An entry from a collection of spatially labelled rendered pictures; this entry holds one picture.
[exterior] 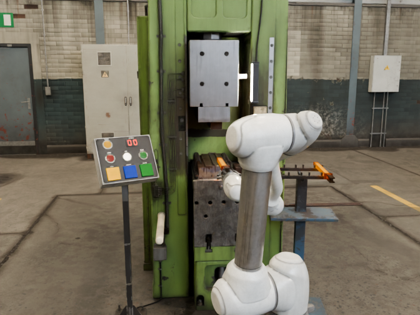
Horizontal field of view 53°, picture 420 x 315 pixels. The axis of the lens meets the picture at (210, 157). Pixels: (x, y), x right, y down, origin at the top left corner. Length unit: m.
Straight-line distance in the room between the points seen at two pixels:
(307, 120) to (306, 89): 7.74
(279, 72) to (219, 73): 0.44
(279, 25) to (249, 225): 1.68
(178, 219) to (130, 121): 5.21
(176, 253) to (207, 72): 1.26
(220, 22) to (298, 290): 1.74
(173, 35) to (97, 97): 5.36
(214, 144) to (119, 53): 5.05
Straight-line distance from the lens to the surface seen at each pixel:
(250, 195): 1.40
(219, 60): 2.60
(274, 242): 3.05
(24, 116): 8.99
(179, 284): 3.09
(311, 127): 1.38
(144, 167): 2.49
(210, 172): 2.67
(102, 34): 8.64
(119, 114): 7.97
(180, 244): 2.96
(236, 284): 1.53
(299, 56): 9.06
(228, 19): 2.77
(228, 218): 2.71
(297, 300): 1.69
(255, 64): 2.74
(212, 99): 2.60
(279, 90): 2.82
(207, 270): 2.89
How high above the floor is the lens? 1.56
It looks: 11 degrees down
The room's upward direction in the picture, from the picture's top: straight up
